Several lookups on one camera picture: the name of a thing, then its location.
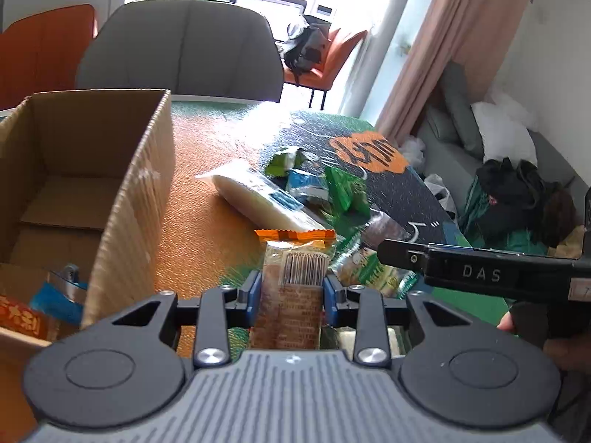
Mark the grey cushion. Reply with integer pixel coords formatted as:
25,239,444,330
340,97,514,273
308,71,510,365
438,62,485,158

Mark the brown paper bag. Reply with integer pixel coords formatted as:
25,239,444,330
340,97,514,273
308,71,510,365
549,225,586,259

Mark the clear packet with brown snack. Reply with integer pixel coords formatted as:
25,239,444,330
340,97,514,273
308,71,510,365
362,212,419,245

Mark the brown wafer packet orange edge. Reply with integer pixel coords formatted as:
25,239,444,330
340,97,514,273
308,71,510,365
249,228,337,350

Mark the orange snack packet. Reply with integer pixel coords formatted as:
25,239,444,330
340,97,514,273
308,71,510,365
0,294,51,342

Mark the crumpled white plastic bag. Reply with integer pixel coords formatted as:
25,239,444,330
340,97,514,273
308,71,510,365
399,136,426,168

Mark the grey upholstered chair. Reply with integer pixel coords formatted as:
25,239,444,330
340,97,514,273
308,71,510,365
75,0,284,103

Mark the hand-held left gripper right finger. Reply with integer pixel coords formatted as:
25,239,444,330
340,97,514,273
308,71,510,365
323,273,468,367

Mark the pink curtain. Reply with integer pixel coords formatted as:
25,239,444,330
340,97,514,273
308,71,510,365
375,0,539,141

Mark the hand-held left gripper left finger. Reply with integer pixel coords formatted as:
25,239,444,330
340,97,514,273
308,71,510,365
111,270,264,367

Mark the printed cartoon table mat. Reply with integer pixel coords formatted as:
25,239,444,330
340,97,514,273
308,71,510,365
0,95,513,379

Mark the person's right hand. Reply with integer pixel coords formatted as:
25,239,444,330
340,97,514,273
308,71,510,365
498,311,591,372

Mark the black backpack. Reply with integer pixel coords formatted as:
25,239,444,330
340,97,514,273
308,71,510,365
279,15,331,85

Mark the green cloth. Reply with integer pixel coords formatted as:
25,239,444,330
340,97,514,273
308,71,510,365
457,178,550,254

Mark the orange chair with black legs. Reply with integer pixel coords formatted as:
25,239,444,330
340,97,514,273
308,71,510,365
283,28,370,111

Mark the cardboard box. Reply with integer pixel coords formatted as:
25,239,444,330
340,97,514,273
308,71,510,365
0,89,177,430

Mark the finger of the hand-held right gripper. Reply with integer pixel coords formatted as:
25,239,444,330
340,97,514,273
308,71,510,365
377,238,432,274

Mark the black clothes pile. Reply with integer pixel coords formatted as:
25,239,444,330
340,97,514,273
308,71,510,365
475,157,578,245

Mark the white pillow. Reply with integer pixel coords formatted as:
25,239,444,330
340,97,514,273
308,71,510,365
471,102,539,167

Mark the green and white snack packet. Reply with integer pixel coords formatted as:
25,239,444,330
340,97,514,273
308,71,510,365
330,235,419,298

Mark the clear plastic bag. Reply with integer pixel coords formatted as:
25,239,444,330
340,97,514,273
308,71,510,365
425,173,459,220

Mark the long white snack packet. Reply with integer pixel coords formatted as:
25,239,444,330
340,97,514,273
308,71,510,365
195,159,326,232

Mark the flat green snack packet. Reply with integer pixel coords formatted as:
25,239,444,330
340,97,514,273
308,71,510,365
324,166,370,215

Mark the pile of clothes and pillows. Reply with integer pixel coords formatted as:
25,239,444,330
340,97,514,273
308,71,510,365
418,62,591,250

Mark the blue and white snack packet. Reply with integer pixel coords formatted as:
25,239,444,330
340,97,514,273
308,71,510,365
285,168,331,206

